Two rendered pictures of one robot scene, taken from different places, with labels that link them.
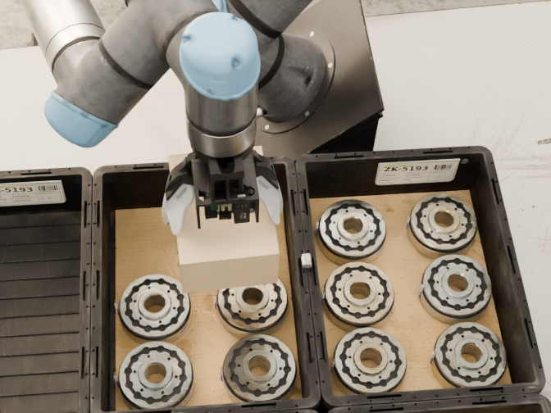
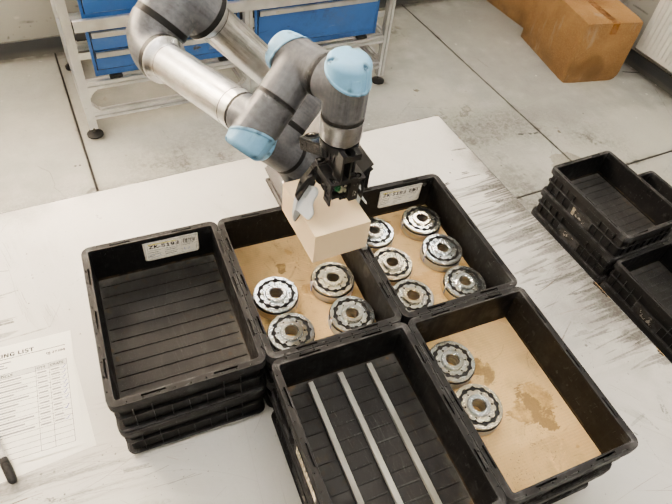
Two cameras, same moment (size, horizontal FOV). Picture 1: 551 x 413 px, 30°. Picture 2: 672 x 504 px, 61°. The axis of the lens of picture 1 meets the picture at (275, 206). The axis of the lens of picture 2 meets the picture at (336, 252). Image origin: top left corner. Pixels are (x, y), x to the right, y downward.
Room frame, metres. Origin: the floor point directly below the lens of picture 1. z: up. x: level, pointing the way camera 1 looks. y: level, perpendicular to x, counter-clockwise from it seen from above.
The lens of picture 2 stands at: (-0.11, 0.34, 1.91)
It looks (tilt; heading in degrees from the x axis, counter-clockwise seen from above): 48 degrees down; 338
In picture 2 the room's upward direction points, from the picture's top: 8 degrees clockwise
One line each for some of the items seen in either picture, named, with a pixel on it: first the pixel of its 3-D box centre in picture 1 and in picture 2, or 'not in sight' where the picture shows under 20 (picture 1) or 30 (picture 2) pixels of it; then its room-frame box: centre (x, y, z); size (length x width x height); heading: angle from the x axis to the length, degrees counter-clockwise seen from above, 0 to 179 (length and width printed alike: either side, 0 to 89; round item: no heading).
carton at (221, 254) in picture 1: (222, 218); (324, 215); (0.68, 0.07, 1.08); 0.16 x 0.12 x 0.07; 11
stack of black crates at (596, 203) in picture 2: not in sight; (591, 233); (1.07, -1.19, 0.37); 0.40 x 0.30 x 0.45; 11
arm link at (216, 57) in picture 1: (219, 71); (345, 86); (0.66, 0.06, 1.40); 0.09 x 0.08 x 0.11; 33
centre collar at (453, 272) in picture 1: (457, 283); (442, 247); (0.72, -0.27, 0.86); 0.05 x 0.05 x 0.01
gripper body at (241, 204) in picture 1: (223, 169); (338, 165); (0.65, 0.06, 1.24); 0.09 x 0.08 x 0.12; 11
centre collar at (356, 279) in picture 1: (359, 291); (392, 262); (0.70, -0.13, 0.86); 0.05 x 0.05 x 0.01
